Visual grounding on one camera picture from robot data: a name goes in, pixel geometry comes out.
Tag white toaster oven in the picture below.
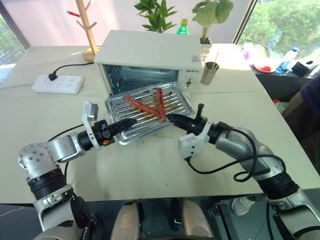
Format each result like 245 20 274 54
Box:
93 29 204 101

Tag long grilled red sausage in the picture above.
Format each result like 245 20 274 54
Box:
123 93 163 120

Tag green plastic bottle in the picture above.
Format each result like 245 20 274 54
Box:
176 18 190 36

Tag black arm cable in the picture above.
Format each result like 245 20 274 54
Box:
46 123 86 187
185 126 287 184

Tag beige rounded robot leg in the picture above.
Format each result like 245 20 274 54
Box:
109 200 141 240
179 198 215 240

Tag white shoe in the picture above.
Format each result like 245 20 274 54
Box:
230 195 256 217

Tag white power strip cord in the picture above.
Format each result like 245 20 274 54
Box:
0 82 35 92

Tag green round-leaf plant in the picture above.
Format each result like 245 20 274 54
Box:
191 0 235 45

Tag person in dark clothing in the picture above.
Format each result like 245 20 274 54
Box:
299 74 320 132

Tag green narrow-leaf plant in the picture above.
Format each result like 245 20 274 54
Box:
133 0 179 34

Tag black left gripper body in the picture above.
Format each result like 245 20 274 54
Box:
92 119 116 147

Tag wooden mug tree stand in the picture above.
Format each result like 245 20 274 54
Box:
74 0 102 63

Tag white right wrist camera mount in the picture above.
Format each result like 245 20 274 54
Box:
178 120 214 160

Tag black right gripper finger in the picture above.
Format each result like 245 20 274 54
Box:
169 119 191 131
167 113 194 125

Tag black box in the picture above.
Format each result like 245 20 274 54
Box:
291 59 320 79

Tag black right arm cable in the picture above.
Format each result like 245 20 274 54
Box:
185 126 287 184

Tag white plant pot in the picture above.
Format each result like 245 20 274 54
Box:
199 37 214 61

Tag silver ribbed baking tray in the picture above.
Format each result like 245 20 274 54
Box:
104 81 195 147

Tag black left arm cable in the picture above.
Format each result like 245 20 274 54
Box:
46 123 86 187

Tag short grilled red sausage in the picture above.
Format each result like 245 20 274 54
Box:
154 87 170 123

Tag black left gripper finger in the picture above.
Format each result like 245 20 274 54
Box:
112 122 138 138
109 118 139 130

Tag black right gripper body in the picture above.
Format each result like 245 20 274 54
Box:
187 103 209 135

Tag blue and white bottle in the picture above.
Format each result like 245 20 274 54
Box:
275 46 300 74

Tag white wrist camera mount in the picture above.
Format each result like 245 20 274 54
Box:
81 100 104 151
178 120 214 160

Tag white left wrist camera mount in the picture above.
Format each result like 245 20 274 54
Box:
81 100 104 151

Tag white power strip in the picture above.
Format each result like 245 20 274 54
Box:
31 74 85 95

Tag pink plate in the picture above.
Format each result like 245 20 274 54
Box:
252 63 277 74

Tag black plug with cable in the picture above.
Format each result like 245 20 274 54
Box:
47 62 96 82

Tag wooden sticks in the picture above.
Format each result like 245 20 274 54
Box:
211 51 221 70

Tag stainless steel cup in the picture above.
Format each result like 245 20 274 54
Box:
199 61 221 86

